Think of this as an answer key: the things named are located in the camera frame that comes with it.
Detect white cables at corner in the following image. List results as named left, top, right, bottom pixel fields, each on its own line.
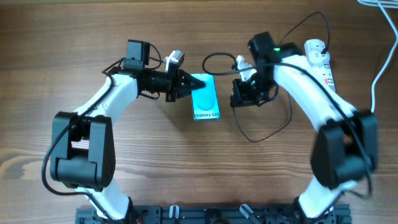
left=356, top=0, right=398, bottom=9

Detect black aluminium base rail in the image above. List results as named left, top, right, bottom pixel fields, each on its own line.
left=75, top=204, right=352, bottom=224

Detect white power strip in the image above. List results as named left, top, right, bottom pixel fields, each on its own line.
left=304, top=39, right=336, bottom=91

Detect white power strip cord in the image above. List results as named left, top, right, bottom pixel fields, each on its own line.
left=370, top=2, right=398, bottom=113

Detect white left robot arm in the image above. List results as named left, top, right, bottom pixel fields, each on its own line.
left=41, top=40, right=205, bottom=223

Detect white USB charger plug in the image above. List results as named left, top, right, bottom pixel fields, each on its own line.
left=307, top=50, right=330, bottom=66

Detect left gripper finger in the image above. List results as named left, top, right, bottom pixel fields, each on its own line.
left=176, top=89, right=192, bottom=99
left=179, top=69, right=206, bottom=90

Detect teal screen smartphone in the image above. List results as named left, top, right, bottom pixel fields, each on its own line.
left=192, top=73, right=221, bottom=121

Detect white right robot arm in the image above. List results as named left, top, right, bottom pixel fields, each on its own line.
left=230, top=32, right=378, bottom=223

